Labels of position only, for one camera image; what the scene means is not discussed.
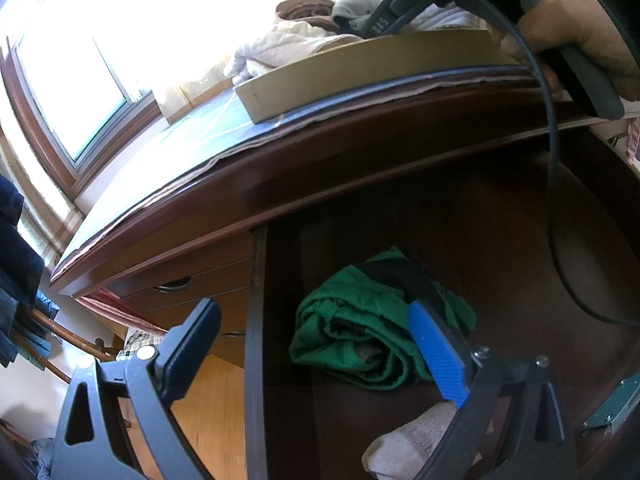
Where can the blue denim clothing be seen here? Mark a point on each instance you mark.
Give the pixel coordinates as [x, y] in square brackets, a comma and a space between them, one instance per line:
[42, 460]

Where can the wooden side drawer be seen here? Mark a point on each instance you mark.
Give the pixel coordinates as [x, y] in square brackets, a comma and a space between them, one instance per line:
[210, 330]
[200, 275]

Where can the beige rimmed tray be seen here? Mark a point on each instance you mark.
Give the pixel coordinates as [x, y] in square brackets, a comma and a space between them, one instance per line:
[350, 70]

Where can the person's right hand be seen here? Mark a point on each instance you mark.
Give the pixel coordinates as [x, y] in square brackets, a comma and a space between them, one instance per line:
[580, 15]

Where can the brown wooden desk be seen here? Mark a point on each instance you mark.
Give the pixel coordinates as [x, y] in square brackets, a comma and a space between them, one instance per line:
[350, 160]

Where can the cream dotted underwear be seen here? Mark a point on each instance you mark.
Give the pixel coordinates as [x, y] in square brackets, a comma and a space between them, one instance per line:
[285, 45]

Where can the beige ribbed sock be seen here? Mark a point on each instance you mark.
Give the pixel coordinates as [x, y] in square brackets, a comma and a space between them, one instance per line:
[400, 440]

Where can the pale pink garment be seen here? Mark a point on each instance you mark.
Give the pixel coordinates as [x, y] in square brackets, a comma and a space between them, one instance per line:
[305, 12]

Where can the metal drawer bracket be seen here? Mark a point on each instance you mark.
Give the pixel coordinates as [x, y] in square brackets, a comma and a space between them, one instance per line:
[612, 405]

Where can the narrow cream patterned curtain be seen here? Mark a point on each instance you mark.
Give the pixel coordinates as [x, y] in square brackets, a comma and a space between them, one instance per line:
[30, 195]

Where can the grey underwear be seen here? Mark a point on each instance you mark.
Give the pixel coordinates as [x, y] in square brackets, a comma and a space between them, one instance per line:
[355, 7]

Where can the brown wooden drawer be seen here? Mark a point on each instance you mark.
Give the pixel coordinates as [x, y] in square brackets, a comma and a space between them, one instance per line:
[325, 410]

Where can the green underwear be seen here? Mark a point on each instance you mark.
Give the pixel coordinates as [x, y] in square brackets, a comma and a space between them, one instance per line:
[350, 310]

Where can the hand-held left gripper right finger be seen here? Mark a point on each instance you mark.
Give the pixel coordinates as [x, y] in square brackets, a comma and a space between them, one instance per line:
[440, 355]

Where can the brown framed window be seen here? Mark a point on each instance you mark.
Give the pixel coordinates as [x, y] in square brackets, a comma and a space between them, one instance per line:
[60, 85]

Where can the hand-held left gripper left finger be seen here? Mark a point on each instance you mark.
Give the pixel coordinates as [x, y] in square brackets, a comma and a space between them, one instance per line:
[192, 340]

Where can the wooden coat rack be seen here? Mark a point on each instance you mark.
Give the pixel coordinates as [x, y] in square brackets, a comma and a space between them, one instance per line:
[65, 335]

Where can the dark hanging coat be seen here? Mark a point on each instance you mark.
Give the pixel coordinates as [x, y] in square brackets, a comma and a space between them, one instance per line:
[15, 260]

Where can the checked cloth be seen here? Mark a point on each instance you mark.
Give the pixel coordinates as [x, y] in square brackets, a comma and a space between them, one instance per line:
[137, 342]

